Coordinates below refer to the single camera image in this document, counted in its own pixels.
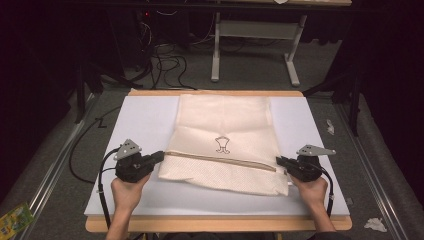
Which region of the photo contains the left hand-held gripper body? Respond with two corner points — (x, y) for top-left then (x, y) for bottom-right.
(114, 138), (158, 184)

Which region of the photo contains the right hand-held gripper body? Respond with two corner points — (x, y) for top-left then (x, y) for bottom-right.
(287, 144), (337, 183)

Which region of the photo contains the cream mesh laundry bag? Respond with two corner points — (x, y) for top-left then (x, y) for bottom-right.
(157, 93), (290, 197)

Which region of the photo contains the person's right hand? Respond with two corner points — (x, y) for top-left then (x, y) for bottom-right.
(289, 175), (330, 210)

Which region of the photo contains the person's left hand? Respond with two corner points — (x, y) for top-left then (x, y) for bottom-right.
(110, 173), (152, 214)

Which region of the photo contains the white table board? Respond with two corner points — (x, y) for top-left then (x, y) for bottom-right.
(83, 94), (351, 217)

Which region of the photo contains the black stand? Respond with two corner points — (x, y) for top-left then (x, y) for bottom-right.
(73, 56), (105, 125)
(302, 63), (364, 138)

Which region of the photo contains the white foam board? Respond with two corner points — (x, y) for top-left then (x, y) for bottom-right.
(84, 88), (353, 234)

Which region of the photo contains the large crumpled white tissue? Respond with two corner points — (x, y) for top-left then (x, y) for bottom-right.
(363, 217), (389, 234)

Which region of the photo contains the yellow green packet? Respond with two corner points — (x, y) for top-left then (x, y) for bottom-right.
(0, 202), (36, 240)

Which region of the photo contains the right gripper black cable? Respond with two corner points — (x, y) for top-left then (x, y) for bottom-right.
(313, 163), (335, 218)

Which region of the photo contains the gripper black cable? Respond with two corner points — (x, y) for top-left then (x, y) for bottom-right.
(97, 147), (122, 231)
(313, 163), (335, 218)

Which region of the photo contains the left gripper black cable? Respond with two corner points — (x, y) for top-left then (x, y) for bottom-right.
(97, 147), (122, 231)

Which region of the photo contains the long black floor cable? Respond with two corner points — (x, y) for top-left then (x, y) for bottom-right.
(68, 105), (123, 185)

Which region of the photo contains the metal floor rail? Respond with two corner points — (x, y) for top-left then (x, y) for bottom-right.
(14, 92), (98, 240)
(333, 102), (418, 240)

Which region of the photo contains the tangle of black floor cables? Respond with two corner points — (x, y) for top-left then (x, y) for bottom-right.
(133, 9), (198, 91)

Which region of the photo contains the white metal desk frame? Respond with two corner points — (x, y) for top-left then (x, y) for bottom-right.
(210, 11), (308, 88)

